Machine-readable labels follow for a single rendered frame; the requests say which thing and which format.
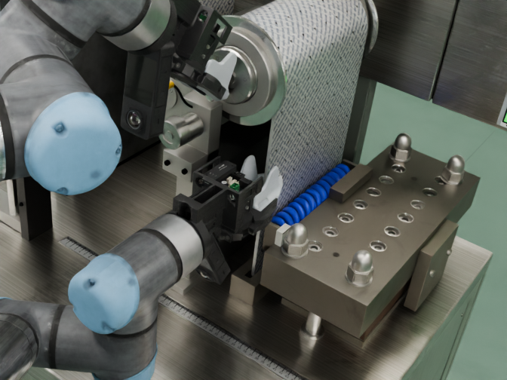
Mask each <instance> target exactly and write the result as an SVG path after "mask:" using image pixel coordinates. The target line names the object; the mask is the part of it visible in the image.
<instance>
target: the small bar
mask: <svg viewBox="0 0 507 380"><path fill-rule="evenodd" d="M372 170H373V168H370V167H368V166H365V165H363V164H361V163H360V164H358V165H357V166H356V167H354V168H353V169H352V170H351V171H349V172H348V173H347V174H346V175H345V176H344V177H343V178H342V179H340V180H339V181H338V182H337V183H335V184H334V185H333V186H332V187H330V192H329V196H328V197H329V198H332V199H334V200H335V201H338V202H340V203H342V202H344V201H345V200H346V199H347V198H348V197H349V196H350V195H352V194H353V193H354V192H355V191H356V190H357V189H359V188H360V187H361V186H362V185H363V184H364V183H366V181H368V180H369V178H371V174H372Z"/></svg>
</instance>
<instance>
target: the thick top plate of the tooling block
mask: <svg viewBox="0 0 507 380"><path fill-rule="evenodd" d="M394 143H395V142H393V143H392V144H391V145H390V146H388V147H387V148H386V149H385V150H383V151H382V152H381V153H380V154H379V155H377V156H376V157H375V158H374V159H373V160H372V161H371V162H370V163H368V164H367V165H366V166H368V167H370V168H373V170H372V174H371V178H369V180H368V181H366V183H364V184H363V185H362V186H361V187H360V188H359V189H357V190H356V191H355V192H354V193H353V194H352V195H350V196H349V197H348V198H347V199H346V200H345V201H344V202H342V203H340V202H338V201H335V200H334V199H332V198H327V199H326V200H325V201H324V202H322V203H321V204H320V205H319V206H318V207H316V208H315V209H314V210H313V211H312V212H311V213H310V214H309V215H308V216H306V217H305V218H304V219H303V220H301V221H300V222H299V223H301V224H303V225H304V226H305V227H306V230H307V239H308V240H309V244H308V248H307V249H308V254H307V256H306V257H304V258H302V259H291V258H288V257H286V256H285V255H284V254H283V253H282V251H281V247H282V246H278V245H276V244H273V245H272V246H271V247H270V248H268V250H266V251H265V253H264V259H263V269H262V274H261V280H260V284H261V285H263V286H264V287H266V288H268V289H270V290H271V291H273V292H275V293H277V294H278V295H280V296H283V297H285V298H286V299H288V300H290V301H292V302H293V303H295V304H297V305H299V306H300V307H302V308H305V309H306V310H307V311H310V312H312V313H313V314H315V315H317V316H319V317H321V318H322V319H324V320H326V321H328V322H329V323H332V324H333V325H335V326H337V327H339V328H340V329H343V330H344V331H346V332H348V333H350V334H351V335H353V336H355V337H357V338H358V339H359V338H360V337H361V336H362V334H363V333H364V332H365V331H366V330H367V328H368V327H369V326H370V325H371V324H372V322H374V321H375V319H376V318H377V317H378V316H379V314H380V313H381V312H382V311H383V309H384V308H385V307H386V306H387V304H389V303H390V302H391V300H392V299H393V298H394V297H395V295H396V294H397V293H398V292H399V291H400V289H401V288H402V287H403V286H404V285H405V284H406V282H408V280H409V279H410V278H411V277H412V276H413V272H414V269H415V266H416V261H417V259H418V255H419V252H420V250H421V249H422V248H423V247H424V245H425V244H426V243H427V242H428V241H429V239H430V238H431V237H432V236H433V235H434V234H435V232H436V231H437V230H438V229H439V228H440V227H441V226H442V225H443V224H444V223H445V221H446V220H447V219H448V220H450V221H452V222H455V223H458V221H459V220H460V219H461V218H462V216H463V215H464V214H465V213H466V212H467V210H468V209H469V208H470V207H471V205H472V202H473V199H474V196H475V192H476V190H477V187H478V183H479V181H480V177H479V176H476V175H474V174H471V173H469V172H466V171H465V173H464V176H463V183H462V184H461V185H450V184H448V183H445V182H444V181H443V180H442V179H441V174H442V173H443V171H444V167H445V166H446V165H447V163H444V162H443V161H439V160H438V159H436V158H433V157H430V156H428V155H425V154H423V153H421V152H418V151H416V150H414V149H412V150H411V153H410V160H409V161H408V162H405V163H401V162H397V161H393V160H392V159H391V158H390V157H389V152H390V151H391V148H392V145H393V144H394ZM359 250H366V251H368V252H369V253H370V254H371V255H372V258H373V264H372V266H373V274H372V278H373V280H372V282H371V284H370V285H369V286H367V287H355V286H353V285H351V284H350V283H348V282H347V281H346V279H345V273H346V271H347V269H348V265H349V263H350V262H351V261H352V258H353V256H354V255H355V254H356V253H357V252H358V251H359Z"/></svg>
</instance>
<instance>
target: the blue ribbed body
mask: <svg viewBox="0 0 507 380"><path fill-rule="evenodd" d="M349 171H351V168H350V167H348V166H346V165H345V164H338V165H336V166H335V168H333V169H331V171H330V172H328V173H326V174H325V176H323V177H321V178H320V180H318V181H317V182H316V183H315V184H314V185H311V186H310V188H308V189H306V190H305V191H304V193H302V194H301V195H300V196H299V197H298V198H295V199H294V200H293V202H291V203H289V204H288V205H287V207H284V208H283V209H282V211H280V212H278V213H277V214H276V215H275V216H273V217H272V221H271V222H273V223H275V224H276V225H279V226H281V227H282V225H283V224H285V223H286V224H288V225H290V226H292V225H293V224H295V223H299V222H300V221H301V220H303V219H304V218H305V217H306V216H308V215H309V214H310V213H311V212H312V211H313V210H314V209H315V208H316V207H318V206H319V205H320V204H321V203H322V202H324V201H325V200H326V199H327V198H329V197H328V196H329V192H330V187H332V186H333V185H334V184H335V183H337V182H338V181H339V180H340V179H342V178H343V177H344V176H345V175H346V174H347V173H348V172H349Z"/></svg>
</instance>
